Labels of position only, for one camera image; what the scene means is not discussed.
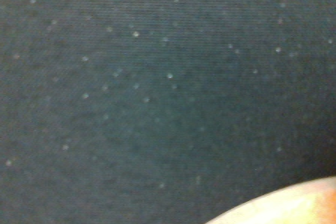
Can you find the round wooden coaster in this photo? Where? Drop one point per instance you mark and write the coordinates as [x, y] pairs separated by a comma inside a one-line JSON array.
[[300, 204]]

